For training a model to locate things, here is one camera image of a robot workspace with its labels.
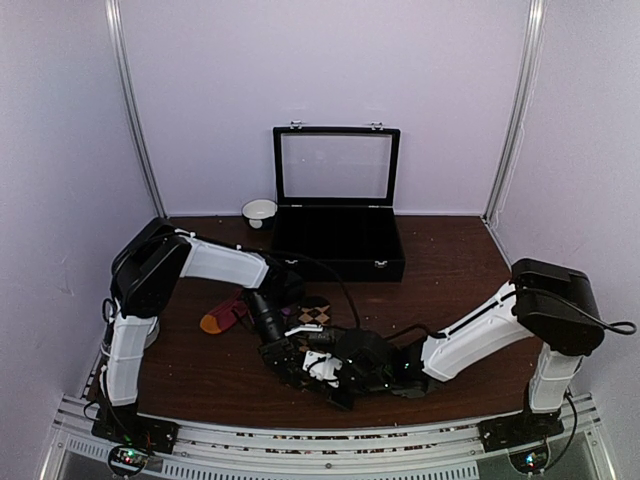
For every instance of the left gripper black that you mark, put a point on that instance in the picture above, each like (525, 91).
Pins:
(279, 350)

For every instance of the left aluminium corner post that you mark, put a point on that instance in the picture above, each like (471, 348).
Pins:
(116, 32)

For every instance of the maroon orange-toed sock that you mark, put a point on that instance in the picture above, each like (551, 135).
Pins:
(224, 316)

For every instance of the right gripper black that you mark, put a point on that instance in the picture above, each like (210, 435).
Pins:
(344, 402)

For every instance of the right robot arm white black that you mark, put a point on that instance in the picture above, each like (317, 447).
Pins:
(543, 300)

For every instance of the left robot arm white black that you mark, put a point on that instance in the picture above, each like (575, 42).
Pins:
(144, 276)

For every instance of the white fluted dish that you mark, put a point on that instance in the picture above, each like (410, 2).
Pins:
(152, 333)

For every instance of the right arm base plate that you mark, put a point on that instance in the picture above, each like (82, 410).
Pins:
(524, 427)

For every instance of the small white bowl dark rim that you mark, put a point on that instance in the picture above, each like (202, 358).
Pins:
(260, 214)

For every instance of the aluminium corner post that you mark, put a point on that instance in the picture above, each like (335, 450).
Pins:
(523, 91)
(116, 32)

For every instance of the right aluminium corner post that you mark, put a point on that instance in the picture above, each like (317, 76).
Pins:
(523, 91)

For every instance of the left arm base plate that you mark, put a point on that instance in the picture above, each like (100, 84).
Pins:
(123, 425)

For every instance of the black tan argyle sock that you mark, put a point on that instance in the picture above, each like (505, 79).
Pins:
(313, 310)

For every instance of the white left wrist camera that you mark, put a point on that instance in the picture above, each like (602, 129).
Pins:
(306, 328)

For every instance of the black display case glass lid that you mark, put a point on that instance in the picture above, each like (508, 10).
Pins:
(335, 190)

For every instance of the aluminium front rail frame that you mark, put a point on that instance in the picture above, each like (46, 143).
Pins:
(444, 450)

